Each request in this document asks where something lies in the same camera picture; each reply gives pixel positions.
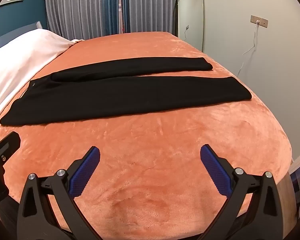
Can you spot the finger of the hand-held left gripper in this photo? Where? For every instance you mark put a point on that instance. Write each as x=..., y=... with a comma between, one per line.
x=1, y=152

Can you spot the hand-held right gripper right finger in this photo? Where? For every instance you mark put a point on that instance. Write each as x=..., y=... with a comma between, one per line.
x=215, y=168

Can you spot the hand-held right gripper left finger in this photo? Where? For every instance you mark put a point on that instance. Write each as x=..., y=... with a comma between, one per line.
x=86, y=170

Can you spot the black pants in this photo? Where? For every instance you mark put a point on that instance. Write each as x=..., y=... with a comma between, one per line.
x=140, y=95

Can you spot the orange fleece blanket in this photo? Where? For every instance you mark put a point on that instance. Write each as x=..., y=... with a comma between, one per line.
x=152, y=167

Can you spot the white duvet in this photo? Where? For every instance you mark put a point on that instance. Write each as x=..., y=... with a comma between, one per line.
x=20, y=60

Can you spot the blue padded headboard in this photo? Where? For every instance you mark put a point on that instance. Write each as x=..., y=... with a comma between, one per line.
x=5, y=36

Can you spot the standing mirror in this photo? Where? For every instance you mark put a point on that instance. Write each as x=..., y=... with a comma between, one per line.
x=191, y=17

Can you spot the grey sheer curtain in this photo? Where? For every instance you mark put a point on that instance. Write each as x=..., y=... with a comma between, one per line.
x=72, y=7
x=152, y=5

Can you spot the blue curtain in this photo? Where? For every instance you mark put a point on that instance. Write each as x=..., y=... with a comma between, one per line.
x=113, y=5

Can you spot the wooden bed frame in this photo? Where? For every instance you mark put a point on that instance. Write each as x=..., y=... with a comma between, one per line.
x=288, y=200

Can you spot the wooden wall socket plate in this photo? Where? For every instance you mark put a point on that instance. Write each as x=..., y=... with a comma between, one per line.
x=263, y=23

